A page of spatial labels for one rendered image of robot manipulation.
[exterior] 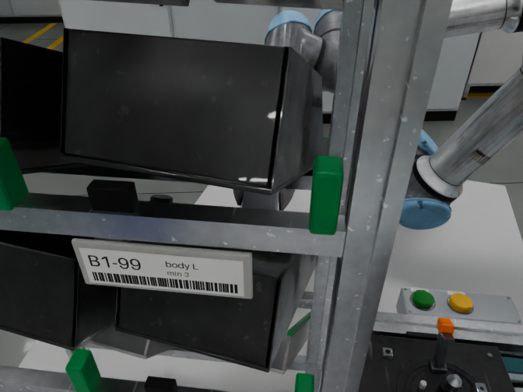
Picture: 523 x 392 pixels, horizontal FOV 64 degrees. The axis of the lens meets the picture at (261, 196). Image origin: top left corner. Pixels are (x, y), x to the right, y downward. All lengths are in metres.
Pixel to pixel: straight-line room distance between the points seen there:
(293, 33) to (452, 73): 3.26
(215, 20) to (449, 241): 2.61
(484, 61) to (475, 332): 3.89
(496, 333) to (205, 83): 0.77
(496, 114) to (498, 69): 3.84
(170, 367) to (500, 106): 0.77
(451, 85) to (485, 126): 3.09
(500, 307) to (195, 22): 2.92
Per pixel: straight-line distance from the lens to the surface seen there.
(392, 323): 0.84
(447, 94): 3.98
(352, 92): 0.33
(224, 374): 0.86
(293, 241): 0.19
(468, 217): 1.32
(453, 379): 0.68
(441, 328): 0.71
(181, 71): 0.23
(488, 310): 0.92
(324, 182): 0.17
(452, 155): 0.90
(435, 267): 1.12
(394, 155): 0.16
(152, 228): 0.20
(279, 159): 0.22
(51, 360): 0.96
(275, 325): 0.31
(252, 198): 0.52
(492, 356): 0.84
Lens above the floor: 1.59
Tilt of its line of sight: 35 degrees down
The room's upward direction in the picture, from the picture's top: straight up
